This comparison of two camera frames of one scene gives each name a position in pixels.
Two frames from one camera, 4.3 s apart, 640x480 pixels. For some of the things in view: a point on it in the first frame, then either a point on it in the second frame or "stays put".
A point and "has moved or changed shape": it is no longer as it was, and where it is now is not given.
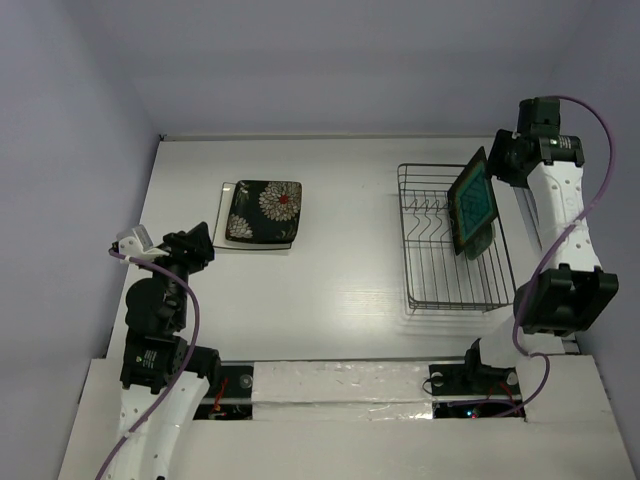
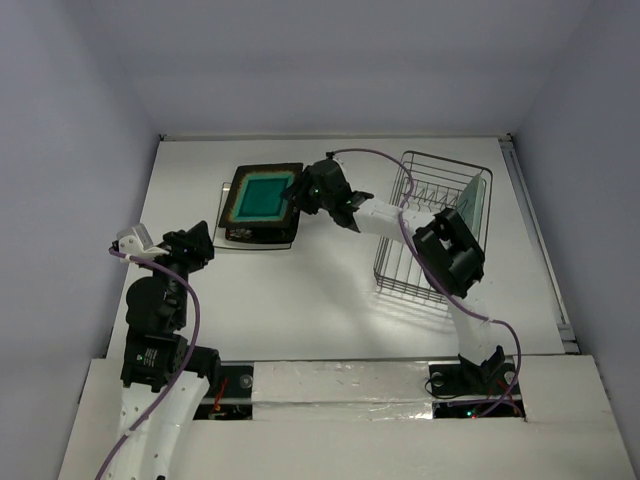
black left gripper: x=193 y=246 stays put
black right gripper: x=500 y=157 → x=304 y=187
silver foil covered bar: x=341 y=391 stays put
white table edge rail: x=334 y=137 stays put
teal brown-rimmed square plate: x=471 y=201 → x=255 y=198
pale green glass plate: x=479 y=243 → x=471 y=200
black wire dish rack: x=437 y=277 has moved or changed shape
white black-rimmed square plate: x=219 y=237 stays put
